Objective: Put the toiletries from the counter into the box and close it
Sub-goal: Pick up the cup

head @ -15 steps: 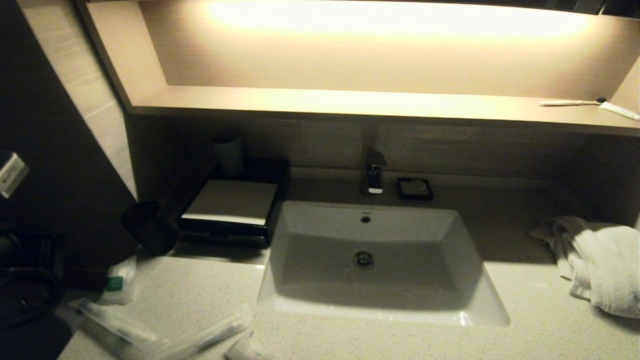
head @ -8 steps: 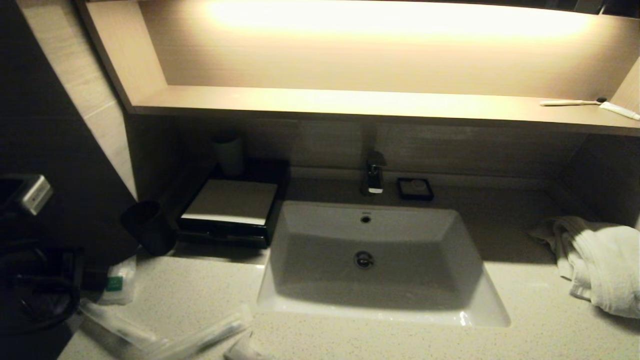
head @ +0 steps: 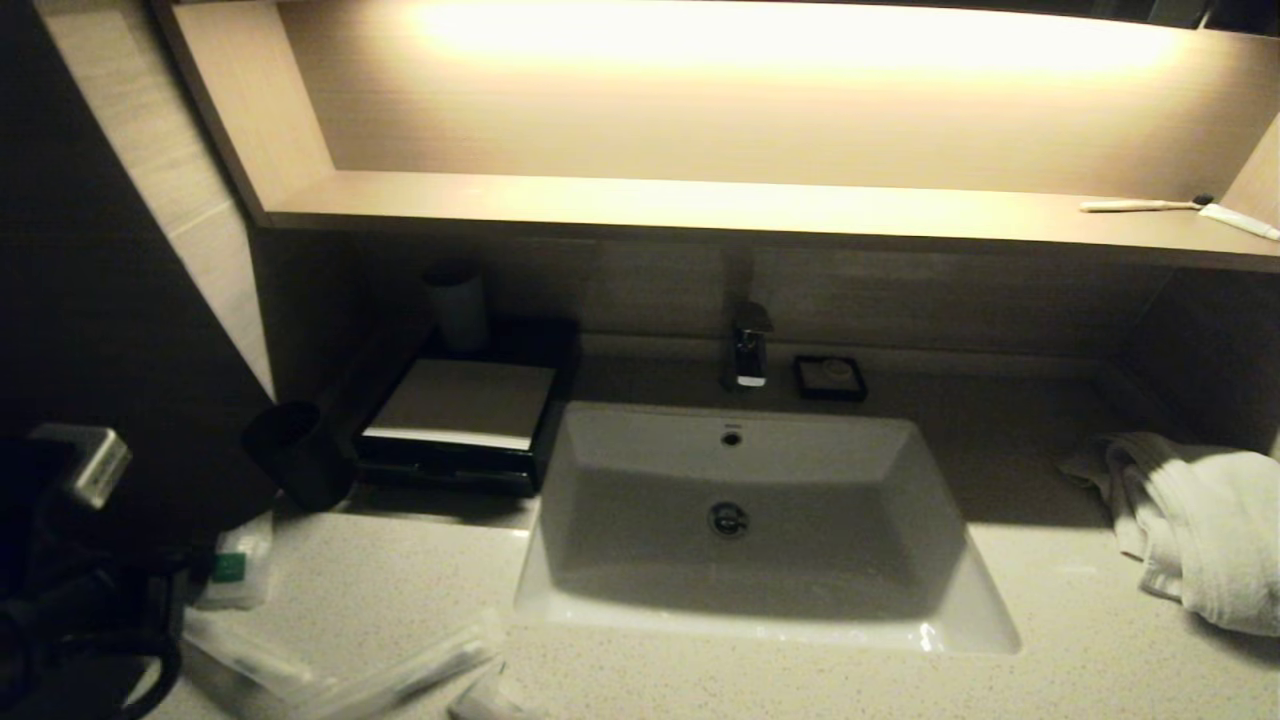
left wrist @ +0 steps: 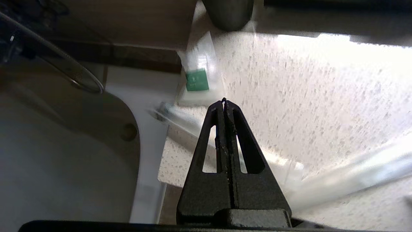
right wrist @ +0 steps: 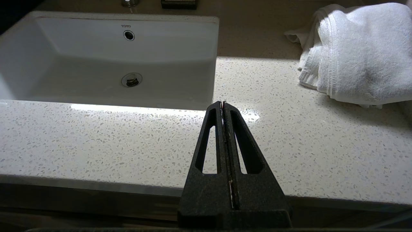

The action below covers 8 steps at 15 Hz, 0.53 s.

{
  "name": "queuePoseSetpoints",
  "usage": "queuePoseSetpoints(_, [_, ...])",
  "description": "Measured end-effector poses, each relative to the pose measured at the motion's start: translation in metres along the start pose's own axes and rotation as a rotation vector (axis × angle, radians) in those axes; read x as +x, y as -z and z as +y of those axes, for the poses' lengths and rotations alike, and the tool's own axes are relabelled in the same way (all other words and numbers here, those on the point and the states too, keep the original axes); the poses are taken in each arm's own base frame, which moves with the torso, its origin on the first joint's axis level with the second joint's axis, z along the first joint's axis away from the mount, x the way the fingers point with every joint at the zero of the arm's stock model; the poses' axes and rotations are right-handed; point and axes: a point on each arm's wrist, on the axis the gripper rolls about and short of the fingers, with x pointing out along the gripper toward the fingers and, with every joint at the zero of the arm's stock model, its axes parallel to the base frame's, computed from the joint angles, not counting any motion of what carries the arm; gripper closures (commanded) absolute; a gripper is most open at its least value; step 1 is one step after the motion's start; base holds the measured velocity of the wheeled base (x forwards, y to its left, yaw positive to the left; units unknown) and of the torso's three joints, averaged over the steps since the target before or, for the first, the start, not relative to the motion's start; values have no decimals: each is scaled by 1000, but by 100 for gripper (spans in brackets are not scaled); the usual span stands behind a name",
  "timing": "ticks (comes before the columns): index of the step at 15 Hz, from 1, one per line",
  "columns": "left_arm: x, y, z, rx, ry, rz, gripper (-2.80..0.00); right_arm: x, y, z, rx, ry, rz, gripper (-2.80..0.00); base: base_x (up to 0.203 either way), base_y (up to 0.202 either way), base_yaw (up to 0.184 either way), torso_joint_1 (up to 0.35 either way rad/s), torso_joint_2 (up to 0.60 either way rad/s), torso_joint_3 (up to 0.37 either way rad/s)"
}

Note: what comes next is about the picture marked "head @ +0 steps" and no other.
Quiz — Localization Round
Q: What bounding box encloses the puffy white pouch packet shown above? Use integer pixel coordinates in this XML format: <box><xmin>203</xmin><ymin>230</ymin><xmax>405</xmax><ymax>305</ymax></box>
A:
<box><xmin>445</xmin><ymin>665</ymin><xmax>541</xmax><ymax>720</ymax></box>

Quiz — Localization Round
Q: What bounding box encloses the white terry towel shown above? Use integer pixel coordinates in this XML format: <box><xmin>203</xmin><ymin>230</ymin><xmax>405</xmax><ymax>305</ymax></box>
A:
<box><xmin>1058</xmin><ymin>430</ymin><xmax>1280</xmax><ymax>639</ymax></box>

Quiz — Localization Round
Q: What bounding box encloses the square sachet with green label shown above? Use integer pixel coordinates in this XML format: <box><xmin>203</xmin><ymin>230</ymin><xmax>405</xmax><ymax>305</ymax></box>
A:
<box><xmin>195</xmin><ymin>510</ymin><xmax>277</xmax><ymax>612</ymax></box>

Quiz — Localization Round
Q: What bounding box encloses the long plain white packet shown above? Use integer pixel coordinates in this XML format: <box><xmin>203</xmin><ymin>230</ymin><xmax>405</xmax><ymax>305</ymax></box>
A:
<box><xmin>300</xmin><ymin>610</ymin><xmax>507</xmax><ymax>720</ymax></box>

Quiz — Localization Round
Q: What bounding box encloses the dark brown cup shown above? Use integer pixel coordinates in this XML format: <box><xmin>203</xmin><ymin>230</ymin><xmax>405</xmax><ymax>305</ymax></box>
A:
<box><xmin>240</xmin><ymin>400</ymin><xmax>353</xmax><ymax>513</ymax></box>

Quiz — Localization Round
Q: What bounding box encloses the pale grey cup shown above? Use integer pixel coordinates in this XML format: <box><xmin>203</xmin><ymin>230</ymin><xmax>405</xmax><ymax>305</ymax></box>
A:
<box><xmin>424</xmin><ymin>265</ymin><xmax>489</xmax><ymax>351</ymax></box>

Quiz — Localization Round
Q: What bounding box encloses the warm LED light strip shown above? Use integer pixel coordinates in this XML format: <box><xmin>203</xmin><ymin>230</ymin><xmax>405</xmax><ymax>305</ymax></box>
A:
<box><xmin>410</xmin><ymin>0</ymin><xmax>1191</xmax><ymax>83</ymax></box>

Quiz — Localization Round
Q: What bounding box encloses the white ceramic sink basin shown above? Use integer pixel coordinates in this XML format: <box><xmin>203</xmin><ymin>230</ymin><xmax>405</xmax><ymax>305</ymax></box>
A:
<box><xmin>513</xmin><ymin>400</ymin><xmax>1023</xmax><ymax>657</ymax></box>

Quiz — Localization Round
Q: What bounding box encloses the black soap dish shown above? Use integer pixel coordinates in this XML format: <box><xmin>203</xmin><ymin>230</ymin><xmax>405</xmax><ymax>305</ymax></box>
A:
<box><xmin>793</xmin><ymin>353</ymin><xmax>869</xmax><ymax>403</ymax></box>

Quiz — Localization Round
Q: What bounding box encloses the chrome faucet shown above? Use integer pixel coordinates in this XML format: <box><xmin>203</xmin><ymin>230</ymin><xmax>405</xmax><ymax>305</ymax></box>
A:
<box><xmin>722</xmin><ymin>245</ymin><xmax>776</xmax><ymax>390</ymax></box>

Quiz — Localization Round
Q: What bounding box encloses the black drawer box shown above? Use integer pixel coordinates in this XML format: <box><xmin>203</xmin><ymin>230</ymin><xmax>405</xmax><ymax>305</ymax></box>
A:
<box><xmin>355</xmin><ymin>358</ymin><xmax>557</xmax><ymax>497</ymax></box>

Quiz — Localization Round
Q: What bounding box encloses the white toothpaste tube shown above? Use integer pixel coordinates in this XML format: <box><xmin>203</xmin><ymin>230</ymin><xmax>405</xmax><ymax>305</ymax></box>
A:
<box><xmin>1198</xmin><ymin>202</ymin><xmax>1280</xmax><ymax>242</ymax></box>

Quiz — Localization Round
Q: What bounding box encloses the packaged toothbrush with green label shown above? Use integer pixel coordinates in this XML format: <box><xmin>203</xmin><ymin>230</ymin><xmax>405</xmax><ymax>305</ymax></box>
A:
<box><xmin>180</xmin><ymin>610</ymin><xmax>331</xmax><ymax>720</ymax></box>

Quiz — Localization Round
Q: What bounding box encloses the wooden wall shelf niche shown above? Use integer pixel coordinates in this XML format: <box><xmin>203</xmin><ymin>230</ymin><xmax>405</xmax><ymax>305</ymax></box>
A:
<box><xmin>150</xmin><ymin>0</ymin><xmax>1280</xmax><ymax>273</ymax></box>

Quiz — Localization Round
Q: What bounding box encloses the white toothbrush black head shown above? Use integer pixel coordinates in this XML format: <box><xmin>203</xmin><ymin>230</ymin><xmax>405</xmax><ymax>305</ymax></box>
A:
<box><xmin>1080</xmin><ymin>192</ymin><xmax>1216</xmax><ymax>214</ymax></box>

